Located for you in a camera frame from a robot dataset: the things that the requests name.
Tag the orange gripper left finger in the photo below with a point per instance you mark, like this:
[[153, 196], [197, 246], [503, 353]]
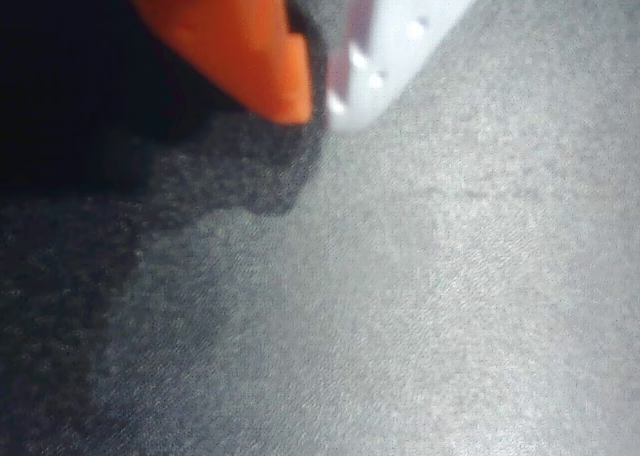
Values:
[[235, 41]]

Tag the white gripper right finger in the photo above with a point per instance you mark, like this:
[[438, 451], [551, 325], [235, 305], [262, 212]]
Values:
[[395, 36]]

